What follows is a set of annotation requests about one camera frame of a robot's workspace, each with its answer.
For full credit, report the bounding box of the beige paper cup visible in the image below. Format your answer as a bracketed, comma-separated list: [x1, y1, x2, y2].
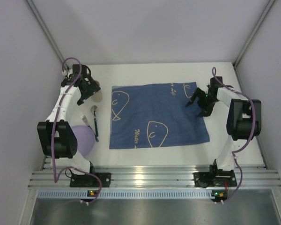
[91, 81, 103, 103]

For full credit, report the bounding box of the blue fish placemat cloth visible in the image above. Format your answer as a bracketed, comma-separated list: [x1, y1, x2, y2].
[109, 82, 210, 150]

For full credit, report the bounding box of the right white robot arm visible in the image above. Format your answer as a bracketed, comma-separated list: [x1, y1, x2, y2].
[186, 76, 262, 171]

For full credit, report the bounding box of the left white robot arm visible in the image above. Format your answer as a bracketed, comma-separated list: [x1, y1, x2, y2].
[37, 64, 101, 174]

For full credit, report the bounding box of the purple plate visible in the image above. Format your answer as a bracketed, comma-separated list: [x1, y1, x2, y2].
[72, 125, 96, 157]

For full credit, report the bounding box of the spoon with teal handle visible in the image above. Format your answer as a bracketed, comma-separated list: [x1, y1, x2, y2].
[90, 105, 98, 137]

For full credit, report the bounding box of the fork with teal handle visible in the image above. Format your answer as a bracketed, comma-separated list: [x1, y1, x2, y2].
[80, 113, 99, 142]

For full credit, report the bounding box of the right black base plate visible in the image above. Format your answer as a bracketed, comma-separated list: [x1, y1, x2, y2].
[193, 171, 237, 188]

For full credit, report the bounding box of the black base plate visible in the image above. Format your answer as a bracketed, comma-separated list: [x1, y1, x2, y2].
[193, 171, 237, 188]
[69, 172, 111, 188]

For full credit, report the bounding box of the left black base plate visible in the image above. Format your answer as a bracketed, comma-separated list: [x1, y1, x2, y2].
[69, 172, 111, 188]

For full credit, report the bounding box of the aluminium mounting rail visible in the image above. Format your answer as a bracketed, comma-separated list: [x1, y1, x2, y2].
[28, 166, 281, 189]

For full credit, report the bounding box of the perforated cable tray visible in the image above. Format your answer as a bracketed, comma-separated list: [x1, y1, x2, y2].
[37, 189, 226, 200]

